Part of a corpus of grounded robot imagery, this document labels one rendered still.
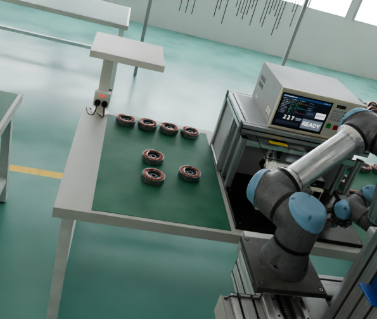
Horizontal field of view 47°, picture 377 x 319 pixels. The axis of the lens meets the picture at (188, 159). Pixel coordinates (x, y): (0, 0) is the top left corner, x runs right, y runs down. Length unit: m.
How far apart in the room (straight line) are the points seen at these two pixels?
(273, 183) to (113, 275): 1.52
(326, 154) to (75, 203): 1.02
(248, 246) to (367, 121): 0.56
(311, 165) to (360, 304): 0.43
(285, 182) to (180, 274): 1.54
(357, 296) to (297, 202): 0.29
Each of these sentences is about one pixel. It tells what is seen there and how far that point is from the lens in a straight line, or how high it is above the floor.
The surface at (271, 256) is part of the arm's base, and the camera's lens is 1.35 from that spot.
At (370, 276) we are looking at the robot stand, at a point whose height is 1.20.
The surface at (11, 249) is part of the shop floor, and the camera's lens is 2.75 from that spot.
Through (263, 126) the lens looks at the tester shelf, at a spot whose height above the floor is 1.11.
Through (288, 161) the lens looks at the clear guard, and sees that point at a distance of 1.99.
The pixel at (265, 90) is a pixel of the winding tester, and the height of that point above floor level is 1.22.
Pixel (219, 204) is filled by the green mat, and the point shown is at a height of 0.75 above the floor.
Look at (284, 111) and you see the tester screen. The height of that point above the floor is 1.21.
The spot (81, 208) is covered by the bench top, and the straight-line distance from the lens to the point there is 1.86.
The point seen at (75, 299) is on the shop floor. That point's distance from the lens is 2.51.
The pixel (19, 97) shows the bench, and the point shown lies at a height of 0.75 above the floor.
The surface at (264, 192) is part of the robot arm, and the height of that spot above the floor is 1.23.
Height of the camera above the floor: 1.87
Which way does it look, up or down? 28 degrees down
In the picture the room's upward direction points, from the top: 17 degrees clockwise
